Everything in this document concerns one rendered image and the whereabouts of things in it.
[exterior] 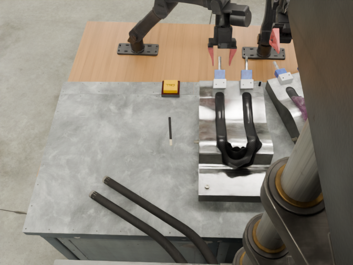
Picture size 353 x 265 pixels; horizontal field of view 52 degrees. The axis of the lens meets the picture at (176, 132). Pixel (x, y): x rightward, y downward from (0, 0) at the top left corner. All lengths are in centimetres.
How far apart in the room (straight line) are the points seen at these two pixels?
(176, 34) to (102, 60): 39
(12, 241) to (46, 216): 96
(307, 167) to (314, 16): 23
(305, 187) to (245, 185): 81
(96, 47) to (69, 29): 144
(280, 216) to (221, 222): 78
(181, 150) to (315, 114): 118
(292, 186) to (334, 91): 30
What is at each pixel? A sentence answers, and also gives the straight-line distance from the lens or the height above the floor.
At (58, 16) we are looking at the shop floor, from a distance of 346.
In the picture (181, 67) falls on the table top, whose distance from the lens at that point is 170.
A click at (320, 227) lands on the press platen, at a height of 154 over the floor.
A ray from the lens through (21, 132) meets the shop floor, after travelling 270.
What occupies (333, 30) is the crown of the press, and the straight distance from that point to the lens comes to 25.
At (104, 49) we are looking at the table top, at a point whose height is 80.
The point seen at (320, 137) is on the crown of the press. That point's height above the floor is 183.
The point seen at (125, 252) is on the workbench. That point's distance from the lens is 167.
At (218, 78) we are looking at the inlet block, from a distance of 148.
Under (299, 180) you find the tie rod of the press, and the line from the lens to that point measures 50.
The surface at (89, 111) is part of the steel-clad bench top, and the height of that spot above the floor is 80.
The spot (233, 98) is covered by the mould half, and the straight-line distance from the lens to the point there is 147.
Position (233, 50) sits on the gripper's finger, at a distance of 138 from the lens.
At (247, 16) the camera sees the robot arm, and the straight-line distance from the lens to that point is 134.
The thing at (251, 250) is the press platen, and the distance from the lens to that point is 79.
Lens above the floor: 204
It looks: 57 degrees down
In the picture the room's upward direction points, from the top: 4 degrees counter-clockwise
